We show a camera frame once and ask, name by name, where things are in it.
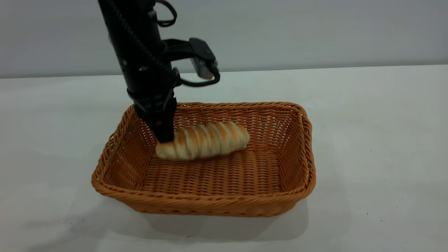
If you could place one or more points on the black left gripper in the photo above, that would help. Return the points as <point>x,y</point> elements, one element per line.
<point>150,87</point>

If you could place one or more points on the striped spiral bread roll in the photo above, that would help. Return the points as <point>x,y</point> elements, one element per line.
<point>203,140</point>

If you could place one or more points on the orange wicker basket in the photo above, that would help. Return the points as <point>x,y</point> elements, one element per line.
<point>217,178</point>

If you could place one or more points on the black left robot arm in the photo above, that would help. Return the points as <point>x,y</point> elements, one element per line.
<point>133,28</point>

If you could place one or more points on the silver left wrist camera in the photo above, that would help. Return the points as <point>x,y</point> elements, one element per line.
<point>203,50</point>

